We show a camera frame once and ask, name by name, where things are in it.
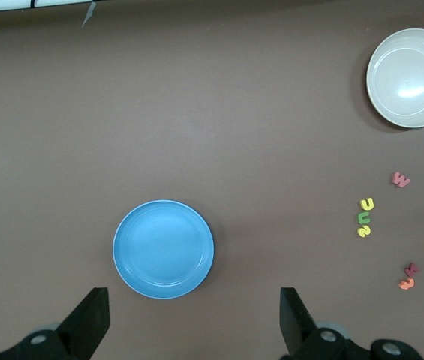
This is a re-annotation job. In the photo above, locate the pink foam letter W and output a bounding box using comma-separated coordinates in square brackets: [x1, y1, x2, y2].
[390, 171, 411, 188]

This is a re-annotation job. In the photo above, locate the brown table cover sheet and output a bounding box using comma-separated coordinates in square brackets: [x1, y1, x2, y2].
[0, 1, 424, 360]

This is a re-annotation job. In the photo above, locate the grey tape flap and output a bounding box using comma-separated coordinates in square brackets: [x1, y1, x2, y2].
[81, 0, 98, 28]

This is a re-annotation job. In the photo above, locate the beige plate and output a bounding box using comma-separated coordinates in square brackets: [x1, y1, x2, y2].
[365, 28, 424, 129]

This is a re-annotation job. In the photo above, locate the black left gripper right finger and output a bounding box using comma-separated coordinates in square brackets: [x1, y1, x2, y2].
[279, 286, 422, 360]

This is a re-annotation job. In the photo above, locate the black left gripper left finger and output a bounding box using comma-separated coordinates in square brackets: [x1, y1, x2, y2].
[0, 286, 110, 360]

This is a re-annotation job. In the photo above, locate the blue plate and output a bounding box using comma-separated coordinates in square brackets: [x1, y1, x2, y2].
[112, 199, 215, 300]

